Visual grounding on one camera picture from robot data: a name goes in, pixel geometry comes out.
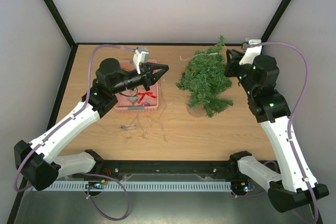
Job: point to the red ribbon bow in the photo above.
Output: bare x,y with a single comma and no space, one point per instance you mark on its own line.
143,94

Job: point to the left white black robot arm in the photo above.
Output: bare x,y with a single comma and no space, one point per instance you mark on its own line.
39,161

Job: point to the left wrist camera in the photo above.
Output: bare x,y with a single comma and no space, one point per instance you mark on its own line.
140,56

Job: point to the black frame rail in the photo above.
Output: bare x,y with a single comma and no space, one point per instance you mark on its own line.
214,169

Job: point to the clear led string lights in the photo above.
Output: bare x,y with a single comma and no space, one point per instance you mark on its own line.
173,120

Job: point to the small green christmas tree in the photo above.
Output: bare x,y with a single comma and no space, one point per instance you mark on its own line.
204,78

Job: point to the light blue cable duct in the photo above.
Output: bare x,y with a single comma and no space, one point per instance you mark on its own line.
141,186

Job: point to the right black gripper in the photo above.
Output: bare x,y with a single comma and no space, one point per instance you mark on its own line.
237,65

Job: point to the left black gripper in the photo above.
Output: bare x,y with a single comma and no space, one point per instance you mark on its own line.
147,75

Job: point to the silver gift box ornament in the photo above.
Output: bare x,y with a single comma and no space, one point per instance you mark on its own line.
133,99

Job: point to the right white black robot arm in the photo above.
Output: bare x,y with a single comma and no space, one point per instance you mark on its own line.
295,185

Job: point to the pink plastic basket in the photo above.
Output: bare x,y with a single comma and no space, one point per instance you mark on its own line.
125,106

